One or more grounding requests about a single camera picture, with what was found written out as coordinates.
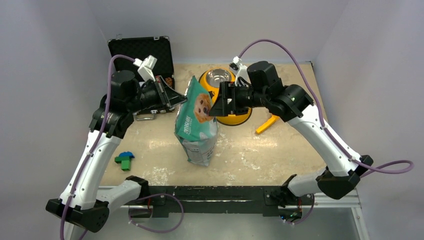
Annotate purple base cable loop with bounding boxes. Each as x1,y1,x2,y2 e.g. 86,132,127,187
127,193,184,233

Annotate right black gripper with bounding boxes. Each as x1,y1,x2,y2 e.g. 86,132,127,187
208,80,269,116

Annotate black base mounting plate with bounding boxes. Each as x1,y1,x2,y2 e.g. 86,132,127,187
125,186,313,218

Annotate green blue toy blocks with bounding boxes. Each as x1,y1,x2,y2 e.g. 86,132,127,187
114,151,135,171

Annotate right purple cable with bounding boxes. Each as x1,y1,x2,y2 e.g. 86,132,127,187
236,39,415,175

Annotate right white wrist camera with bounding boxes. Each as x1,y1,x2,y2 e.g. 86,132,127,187
229,56,249,86

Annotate black poker chip case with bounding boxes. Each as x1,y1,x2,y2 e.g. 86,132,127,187
107,35,176,121

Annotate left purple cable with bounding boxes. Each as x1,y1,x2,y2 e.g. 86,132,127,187
59,54,140,240

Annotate yellow plastic scoop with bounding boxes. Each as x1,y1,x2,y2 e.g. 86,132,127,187
255,114,280,135

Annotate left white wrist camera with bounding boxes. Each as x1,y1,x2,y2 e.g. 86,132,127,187
133,55,157,82

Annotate yellow double pet bowl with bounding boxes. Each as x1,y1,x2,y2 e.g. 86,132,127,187
198,67,253,127

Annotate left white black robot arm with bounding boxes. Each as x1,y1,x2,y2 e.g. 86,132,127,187
45,70,187,233

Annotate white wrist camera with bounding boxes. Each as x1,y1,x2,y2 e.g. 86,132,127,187
133,55,157,82
229,56,249,86

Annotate green dog food bag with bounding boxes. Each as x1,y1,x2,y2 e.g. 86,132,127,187
174,76,218,167

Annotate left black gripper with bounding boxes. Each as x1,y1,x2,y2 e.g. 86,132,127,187
126,75,187,113

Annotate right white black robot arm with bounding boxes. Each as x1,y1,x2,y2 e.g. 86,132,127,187
209,61,374,204

